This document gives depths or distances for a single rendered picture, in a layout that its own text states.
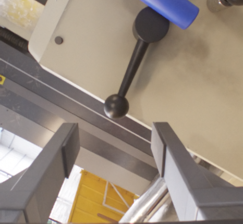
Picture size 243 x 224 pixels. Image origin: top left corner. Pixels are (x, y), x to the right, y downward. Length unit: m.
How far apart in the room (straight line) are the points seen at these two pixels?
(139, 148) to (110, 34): 0.89
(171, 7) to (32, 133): 1.04
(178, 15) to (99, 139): 0.92
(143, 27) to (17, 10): 0.88
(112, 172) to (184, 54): 0.98
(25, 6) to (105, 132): 0.75
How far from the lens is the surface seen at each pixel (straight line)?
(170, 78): 0.27
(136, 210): 0.92
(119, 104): 0.22
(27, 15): 1.02
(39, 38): 0.31
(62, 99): 1.00
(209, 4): 0.28
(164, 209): 0.96
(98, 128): 1.01
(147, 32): 0.22
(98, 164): 1.14
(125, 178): 1.20
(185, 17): 0.20
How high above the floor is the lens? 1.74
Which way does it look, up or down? 9 degrees down
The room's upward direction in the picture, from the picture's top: 60 degrees counter-clockwise
